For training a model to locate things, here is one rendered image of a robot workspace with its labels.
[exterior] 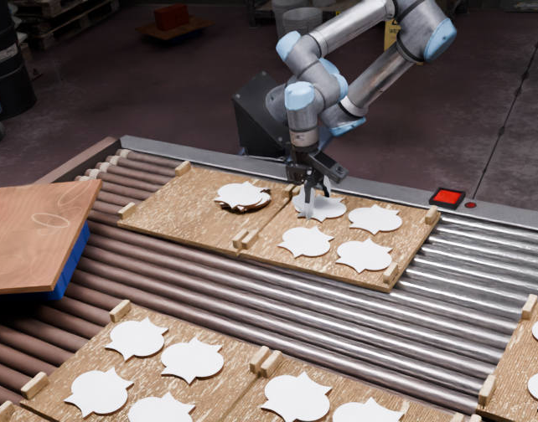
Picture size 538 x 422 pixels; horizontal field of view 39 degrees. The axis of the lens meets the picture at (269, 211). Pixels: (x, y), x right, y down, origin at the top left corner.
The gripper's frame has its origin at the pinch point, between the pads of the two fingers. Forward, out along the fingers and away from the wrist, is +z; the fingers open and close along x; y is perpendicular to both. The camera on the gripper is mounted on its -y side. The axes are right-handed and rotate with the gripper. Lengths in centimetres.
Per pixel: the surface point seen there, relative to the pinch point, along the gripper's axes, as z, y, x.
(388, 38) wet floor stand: 73, 125, -334
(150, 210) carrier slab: -0.5, 46.6, 16.6
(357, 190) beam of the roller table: 2.7, -3.4, -16.1
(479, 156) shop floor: 93, 21, -212
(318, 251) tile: -0.1, -9.2, 19.2
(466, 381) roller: 4, -55, 46
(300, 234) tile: -0.3, -1.2, 13.6
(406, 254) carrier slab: 1.2, -29.4, 11.8
